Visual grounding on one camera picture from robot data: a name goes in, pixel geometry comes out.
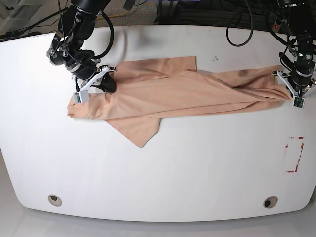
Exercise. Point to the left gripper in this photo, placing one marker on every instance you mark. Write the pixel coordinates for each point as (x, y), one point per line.
(302, 68)

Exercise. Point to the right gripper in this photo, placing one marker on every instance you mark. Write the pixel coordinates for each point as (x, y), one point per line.
(82, 65)

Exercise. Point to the peach T-shirt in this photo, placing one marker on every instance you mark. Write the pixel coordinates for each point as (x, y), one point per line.
(150, 90)

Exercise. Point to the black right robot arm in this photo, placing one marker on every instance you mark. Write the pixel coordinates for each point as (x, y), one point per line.
(75, 26)

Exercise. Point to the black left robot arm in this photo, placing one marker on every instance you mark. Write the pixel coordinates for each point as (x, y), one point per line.
(300, 22)

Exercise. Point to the power strip with red light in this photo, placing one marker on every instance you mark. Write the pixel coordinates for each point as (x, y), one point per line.
(277, 25)

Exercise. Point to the red tape rectangle marking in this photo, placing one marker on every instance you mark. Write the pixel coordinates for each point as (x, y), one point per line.
(293, 153)

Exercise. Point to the left table grommet hole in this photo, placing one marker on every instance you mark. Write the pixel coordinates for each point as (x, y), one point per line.
(55, 200)

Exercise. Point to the table grommet hole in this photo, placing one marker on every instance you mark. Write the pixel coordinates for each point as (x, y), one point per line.
(270, 202)
(55, 200)

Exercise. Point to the right table grommet hole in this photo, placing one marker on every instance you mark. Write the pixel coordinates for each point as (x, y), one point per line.
(270, 202)

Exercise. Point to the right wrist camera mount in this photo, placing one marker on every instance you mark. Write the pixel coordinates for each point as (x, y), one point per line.
(83, 84)

